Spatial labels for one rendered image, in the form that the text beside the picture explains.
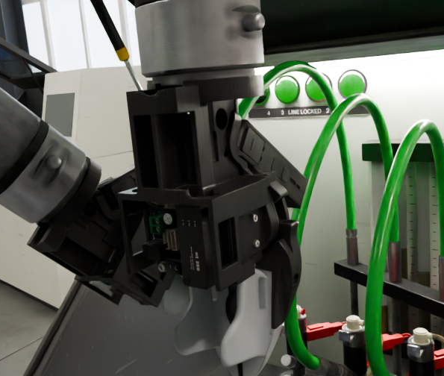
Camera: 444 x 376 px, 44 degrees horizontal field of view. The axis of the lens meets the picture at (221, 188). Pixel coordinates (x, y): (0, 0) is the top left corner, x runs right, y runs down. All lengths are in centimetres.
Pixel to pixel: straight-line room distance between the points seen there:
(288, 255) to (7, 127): 23
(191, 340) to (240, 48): 19
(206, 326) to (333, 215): 62
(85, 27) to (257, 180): 614
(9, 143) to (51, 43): 642
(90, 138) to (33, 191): 314
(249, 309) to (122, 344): 60
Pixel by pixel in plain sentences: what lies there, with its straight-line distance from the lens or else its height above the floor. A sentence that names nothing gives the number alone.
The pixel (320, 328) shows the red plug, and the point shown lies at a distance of 75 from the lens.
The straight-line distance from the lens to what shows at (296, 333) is 55.
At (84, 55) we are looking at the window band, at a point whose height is 180.
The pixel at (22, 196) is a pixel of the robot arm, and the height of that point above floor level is 133.
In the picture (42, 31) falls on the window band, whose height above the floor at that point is 214.
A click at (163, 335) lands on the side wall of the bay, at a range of 101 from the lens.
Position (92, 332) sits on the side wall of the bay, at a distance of 89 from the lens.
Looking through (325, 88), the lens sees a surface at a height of 138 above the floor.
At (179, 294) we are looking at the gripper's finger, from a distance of 57.
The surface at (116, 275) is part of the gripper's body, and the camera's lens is 46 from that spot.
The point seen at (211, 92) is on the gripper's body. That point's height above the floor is 140.
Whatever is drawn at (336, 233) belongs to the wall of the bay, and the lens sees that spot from 99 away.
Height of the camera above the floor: 141
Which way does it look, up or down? 11 degrees down
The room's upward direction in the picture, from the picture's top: 5 degrees counter-clockwise
